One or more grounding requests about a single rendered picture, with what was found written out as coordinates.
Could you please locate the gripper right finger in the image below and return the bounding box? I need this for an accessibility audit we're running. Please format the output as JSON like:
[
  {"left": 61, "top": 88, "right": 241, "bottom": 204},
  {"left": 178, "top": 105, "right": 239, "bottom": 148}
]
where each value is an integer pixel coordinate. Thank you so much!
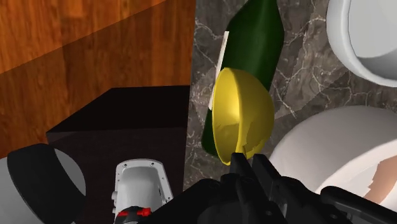
[{"left": 252, "top": 153, "right": 397, "bottom": 224}]

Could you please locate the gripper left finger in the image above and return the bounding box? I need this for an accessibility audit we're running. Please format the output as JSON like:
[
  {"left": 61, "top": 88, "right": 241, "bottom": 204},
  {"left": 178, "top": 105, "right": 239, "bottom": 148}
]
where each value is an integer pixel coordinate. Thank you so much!
[{"left": 145, "top": 151, "right": 280, "bottom": 224}]

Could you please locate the yellow bowl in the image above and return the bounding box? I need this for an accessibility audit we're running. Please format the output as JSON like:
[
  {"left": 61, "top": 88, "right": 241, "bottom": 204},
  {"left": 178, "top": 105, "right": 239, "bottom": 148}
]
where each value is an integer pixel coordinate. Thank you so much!
[{"left": 211, "top": 67, "right": 275, "bottom": 166}]

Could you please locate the green glass bottle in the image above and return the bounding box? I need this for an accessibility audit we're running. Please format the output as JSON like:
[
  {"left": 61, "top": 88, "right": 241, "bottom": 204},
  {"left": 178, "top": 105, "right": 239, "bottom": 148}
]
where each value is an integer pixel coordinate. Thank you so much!
[{"left": 200, "top": 0, "right": 286, "bottom": 157}]

